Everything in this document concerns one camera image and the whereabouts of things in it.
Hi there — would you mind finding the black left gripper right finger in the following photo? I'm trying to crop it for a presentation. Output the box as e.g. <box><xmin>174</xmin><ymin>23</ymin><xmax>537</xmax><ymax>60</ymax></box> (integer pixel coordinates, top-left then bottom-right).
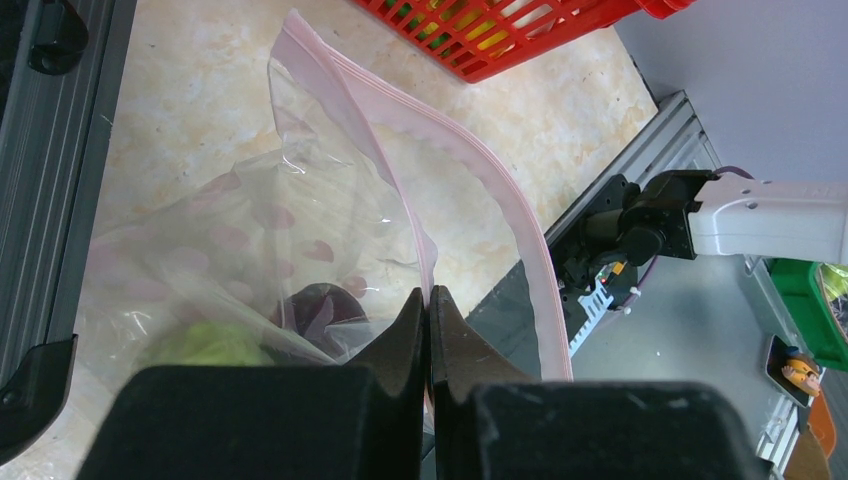
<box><xmin>429</xmin><ymin>286</ymin><xmax>772</xmax><ymax>479</ymax></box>

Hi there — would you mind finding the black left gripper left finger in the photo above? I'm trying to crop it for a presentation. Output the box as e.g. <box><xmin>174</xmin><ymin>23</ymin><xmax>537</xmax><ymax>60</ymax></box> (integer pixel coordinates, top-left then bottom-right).
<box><xmin>78</xmin><ymin>289</ymin><xmax>426</xmax><ymax>479</ymax></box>

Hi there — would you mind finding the dark purple eggplant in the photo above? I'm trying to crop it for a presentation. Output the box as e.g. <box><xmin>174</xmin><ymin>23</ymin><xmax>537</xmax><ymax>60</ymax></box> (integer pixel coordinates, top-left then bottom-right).
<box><xmin>277</xmin><ymin>283</ymin><xmax>368</xmax><ymax>359</ymax></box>

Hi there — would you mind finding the green cabbage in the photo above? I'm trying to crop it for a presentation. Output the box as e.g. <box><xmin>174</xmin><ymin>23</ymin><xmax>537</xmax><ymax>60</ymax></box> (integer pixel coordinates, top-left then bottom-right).
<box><xmin>136</xmin><ymin>322</ymin><xmax>275</xmax><ymax>369</ymax></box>

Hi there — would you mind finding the clear zip top bag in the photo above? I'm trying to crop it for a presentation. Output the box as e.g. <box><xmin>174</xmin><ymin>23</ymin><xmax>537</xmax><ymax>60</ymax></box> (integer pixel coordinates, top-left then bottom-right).
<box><xmin>77</xmin><ymin>12</ymin><xmax>545</xmax><ymax>388</ymax></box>

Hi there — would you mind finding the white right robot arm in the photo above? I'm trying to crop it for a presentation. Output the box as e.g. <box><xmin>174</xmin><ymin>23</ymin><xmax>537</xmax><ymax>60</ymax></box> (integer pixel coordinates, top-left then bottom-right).
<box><xmin>429</xmin><ymin>171</ymin><xmax>847</xmax><ymax>479</ymax></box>

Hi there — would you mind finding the small toy figure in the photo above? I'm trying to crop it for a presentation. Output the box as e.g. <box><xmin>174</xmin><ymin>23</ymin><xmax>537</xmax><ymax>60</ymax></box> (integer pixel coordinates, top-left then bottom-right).
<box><xmin>781</xmin><ymin>356</ymin><xmax>821</xmax><ymax>397</ymax></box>

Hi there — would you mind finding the green storage bin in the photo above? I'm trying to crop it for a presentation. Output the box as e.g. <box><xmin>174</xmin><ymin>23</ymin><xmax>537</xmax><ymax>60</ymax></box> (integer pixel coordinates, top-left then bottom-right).
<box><xmin>770</xmin><ymin>259</ymin><xmax>847</xmax><ymax>372</ymax></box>

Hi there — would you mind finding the red plastic basket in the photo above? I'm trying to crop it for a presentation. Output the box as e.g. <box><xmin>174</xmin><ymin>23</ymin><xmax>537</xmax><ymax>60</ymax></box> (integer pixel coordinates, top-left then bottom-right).
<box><xmin>354</xmin><ymin>0</ymin><xmax>692</xmax><ymax>84</ymax></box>

